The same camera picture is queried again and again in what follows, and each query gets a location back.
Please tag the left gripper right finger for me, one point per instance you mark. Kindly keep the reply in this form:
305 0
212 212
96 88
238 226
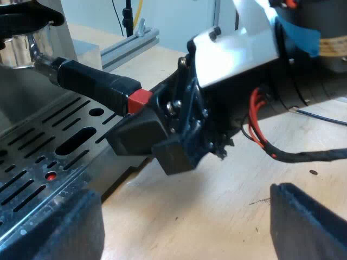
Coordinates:
311 230

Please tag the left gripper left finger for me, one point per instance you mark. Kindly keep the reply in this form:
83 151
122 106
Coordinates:
59 230

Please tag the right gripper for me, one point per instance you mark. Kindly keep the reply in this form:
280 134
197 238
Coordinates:
230 81

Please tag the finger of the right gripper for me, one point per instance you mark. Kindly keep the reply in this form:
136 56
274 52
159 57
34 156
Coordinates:
176 158
138 135

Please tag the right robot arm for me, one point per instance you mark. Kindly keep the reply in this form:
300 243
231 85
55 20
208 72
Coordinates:
298 16

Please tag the black tripod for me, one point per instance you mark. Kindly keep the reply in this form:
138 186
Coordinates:
128 19

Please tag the steel espresso machine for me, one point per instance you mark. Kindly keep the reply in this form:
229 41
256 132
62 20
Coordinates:
27 89

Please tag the aluminium rail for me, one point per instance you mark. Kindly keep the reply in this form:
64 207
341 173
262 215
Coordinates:
130 46

